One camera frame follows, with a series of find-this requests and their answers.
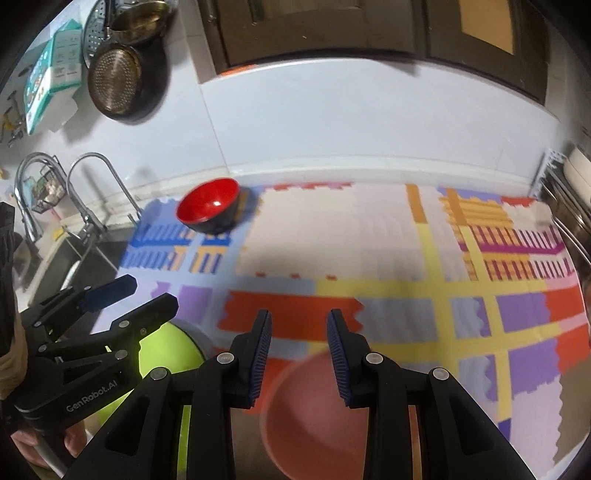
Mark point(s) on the colourful patterned table mat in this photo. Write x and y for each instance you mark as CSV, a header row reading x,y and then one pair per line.
x,y
461,277

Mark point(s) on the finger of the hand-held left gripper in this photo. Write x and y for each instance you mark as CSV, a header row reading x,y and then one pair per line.
x,y
147,318
106,293

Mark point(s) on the black frying pan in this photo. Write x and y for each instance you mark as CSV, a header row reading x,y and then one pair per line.
x,y
115,81

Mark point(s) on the metal pot rack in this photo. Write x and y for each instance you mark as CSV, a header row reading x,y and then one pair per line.
x,y
549,194

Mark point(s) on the pink bowl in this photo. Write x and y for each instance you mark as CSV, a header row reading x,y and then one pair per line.
x,y
314,424

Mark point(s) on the person's left hand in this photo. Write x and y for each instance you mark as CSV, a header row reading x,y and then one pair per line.
x,y
25,445

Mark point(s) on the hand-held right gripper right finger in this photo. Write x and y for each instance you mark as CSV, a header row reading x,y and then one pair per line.
x,y
339,360

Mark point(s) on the large steel pot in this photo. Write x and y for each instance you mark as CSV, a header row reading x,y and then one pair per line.
x,y
575,221

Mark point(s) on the red and black bowl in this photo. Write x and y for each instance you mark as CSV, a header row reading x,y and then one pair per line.
x,y
207,203

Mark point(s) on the metal basin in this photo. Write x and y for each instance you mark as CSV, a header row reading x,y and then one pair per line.
x,y
138,25

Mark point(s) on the green plate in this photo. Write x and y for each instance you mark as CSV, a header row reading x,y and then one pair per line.
x,y
180,350

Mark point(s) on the dark wooden cabinet door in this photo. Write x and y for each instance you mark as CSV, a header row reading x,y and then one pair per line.
x,y
485,41
323,27

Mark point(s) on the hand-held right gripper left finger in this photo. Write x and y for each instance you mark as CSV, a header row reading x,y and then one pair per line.
x,y
258,355

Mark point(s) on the steel sink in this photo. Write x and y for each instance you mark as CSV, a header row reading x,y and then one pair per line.
x,y
69,258

